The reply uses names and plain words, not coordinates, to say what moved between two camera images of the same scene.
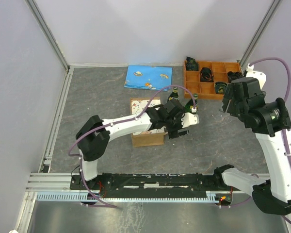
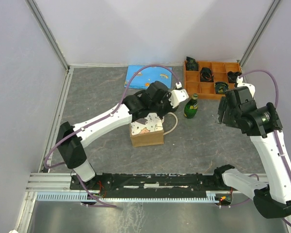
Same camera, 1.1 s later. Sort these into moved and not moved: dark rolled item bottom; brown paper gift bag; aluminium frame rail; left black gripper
Moved: left black gripper
Not moved: dark rolled item bottom; brown paper gift bag; aluminium frame rail
